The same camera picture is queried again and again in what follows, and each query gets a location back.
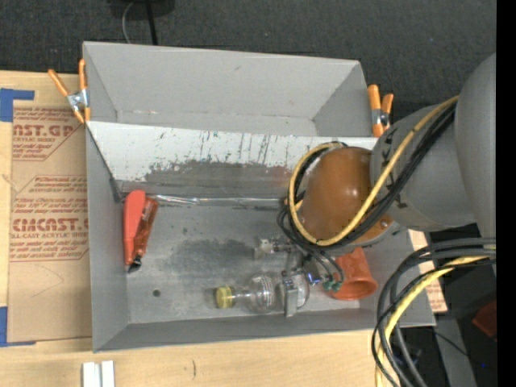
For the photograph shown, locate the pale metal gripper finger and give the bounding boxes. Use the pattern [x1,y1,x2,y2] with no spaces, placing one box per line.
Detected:
[253,237,283,260]
[281,279,301,319]

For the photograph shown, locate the clear glass bottle yellow cap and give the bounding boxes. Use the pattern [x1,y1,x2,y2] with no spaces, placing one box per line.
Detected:
[214,271,311,315]

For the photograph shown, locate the orange plastic cup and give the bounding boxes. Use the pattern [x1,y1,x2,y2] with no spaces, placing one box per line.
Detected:
[325,247,380,302]

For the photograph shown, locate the red and orange plastic tool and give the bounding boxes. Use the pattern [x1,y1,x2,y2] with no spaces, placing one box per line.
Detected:
[122,189,160,274]

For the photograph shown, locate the grey metal bin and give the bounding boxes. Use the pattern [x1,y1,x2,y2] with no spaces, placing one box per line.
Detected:
[81,41,438,353]

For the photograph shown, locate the brown cardboard board red print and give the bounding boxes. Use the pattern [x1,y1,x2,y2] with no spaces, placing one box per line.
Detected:
[0,69,448,347]

